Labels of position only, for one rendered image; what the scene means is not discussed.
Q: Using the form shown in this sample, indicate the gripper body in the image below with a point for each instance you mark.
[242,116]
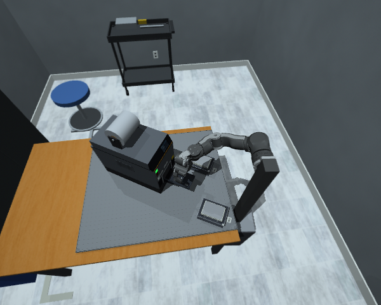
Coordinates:
[182,170]

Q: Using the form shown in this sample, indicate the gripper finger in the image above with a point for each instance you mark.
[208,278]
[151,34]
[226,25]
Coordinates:
[176,178]

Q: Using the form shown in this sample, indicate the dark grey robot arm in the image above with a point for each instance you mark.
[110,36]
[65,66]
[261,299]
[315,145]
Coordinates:
[257,144]

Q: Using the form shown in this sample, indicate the grey cylinder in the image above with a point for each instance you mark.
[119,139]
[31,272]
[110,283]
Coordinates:
[123,127]

